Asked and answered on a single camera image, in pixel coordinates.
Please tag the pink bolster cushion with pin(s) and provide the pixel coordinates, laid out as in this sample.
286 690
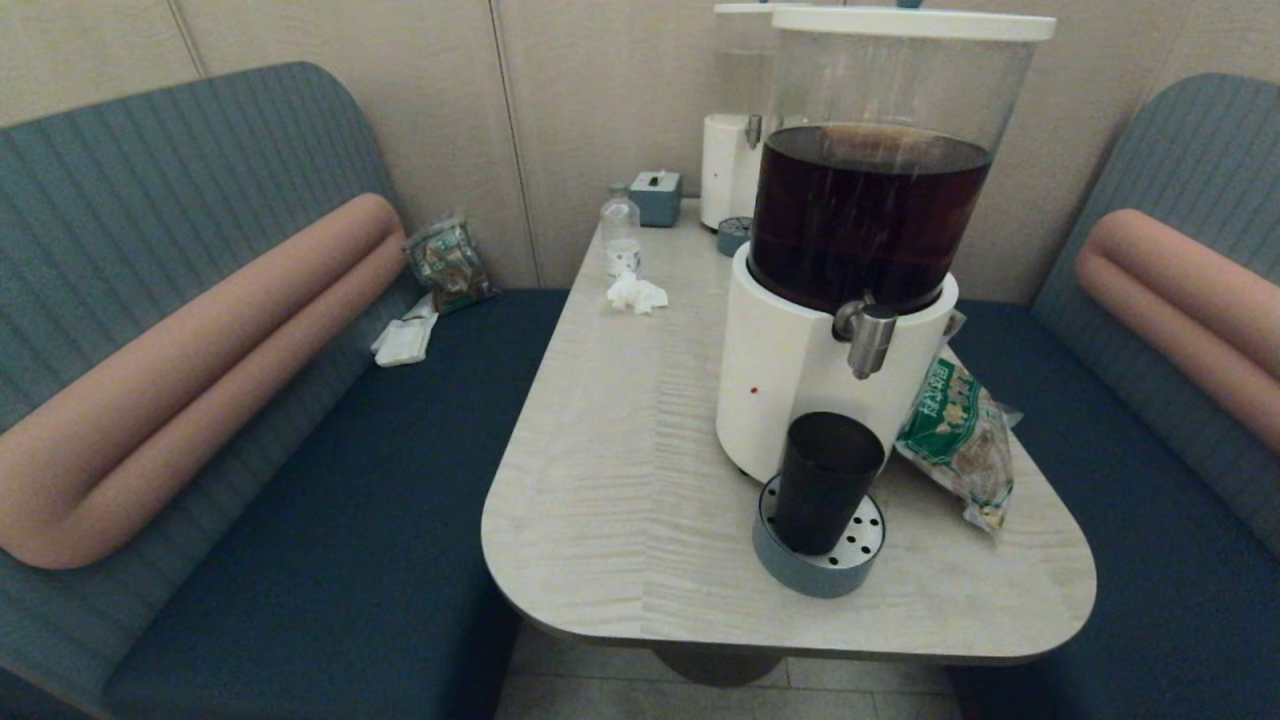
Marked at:
200 380
1180 292

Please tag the white napkin packet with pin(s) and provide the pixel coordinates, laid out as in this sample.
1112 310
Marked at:
402 344

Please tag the metal dispenser tap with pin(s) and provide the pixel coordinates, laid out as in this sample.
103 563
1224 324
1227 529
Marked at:
865 340

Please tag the grey-blue tissue box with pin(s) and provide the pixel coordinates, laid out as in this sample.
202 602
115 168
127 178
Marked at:
655 202

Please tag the small grey-blue drip tray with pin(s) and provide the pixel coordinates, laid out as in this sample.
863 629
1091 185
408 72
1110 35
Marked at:
733 240

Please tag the dark plastic cup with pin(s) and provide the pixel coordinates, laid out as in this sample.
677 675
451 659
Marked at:
825 490

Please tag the dark printed snack bag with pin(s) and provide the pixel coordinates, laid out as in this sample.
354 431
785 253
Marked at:
450 268

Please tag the gold table pedestal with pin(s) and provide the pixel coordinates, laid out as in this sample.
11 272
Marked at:
715 668

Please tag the clear plastic bottle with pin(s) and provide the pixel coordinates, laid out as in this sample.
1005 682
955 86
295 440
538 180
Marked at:
620 228

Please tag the large tea dispenser white base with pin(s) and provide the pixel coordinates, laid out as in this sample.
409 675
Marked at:
790 370

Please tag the crumpled white tissue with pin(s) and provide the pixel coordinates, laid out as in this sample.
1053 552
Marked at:
632 294

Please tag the teal upholstered bench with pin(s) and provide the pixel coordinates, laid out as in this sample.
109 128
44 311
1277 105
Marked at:
300 520
1150 520

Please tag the small white drink dispenser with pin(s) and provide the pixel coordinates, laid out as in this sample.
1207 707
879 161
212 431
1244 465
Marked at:
725 172

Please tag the grey-blue perforated drip tray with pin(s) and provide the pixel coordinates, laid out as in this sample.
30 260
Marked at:
800 578

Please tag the green printed grain tea bag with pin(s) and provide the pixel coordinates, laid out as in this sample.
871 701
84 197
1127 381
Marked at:
950 432

